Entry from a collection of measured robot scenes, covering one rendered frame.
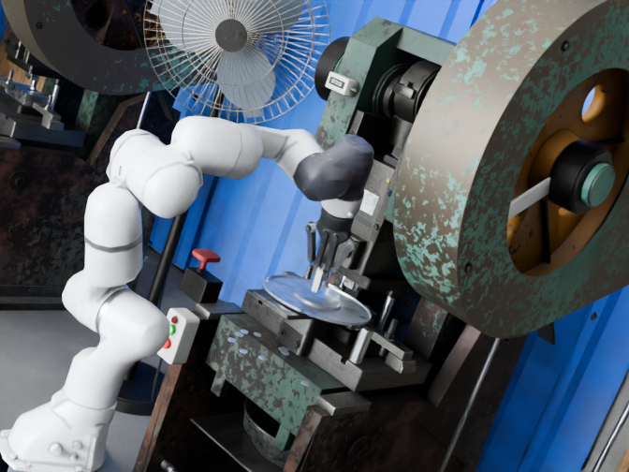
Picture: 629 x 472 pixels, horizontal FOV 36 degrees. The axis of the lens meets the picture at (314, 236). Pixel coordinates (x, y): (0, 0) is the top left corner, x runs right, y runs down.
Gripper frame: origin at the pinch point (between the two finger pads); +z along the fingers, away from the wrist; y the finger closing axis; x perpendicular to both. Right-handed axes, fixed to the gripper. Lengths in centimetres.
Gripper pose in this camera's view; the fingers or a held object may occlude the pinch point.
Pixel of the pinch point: (319, 277)
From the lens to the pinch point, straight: 230.4
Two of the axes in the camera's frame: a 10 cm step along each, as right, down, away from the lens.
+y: 9.0, 3.9, -1.8
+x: 3.7, -4.9, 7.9
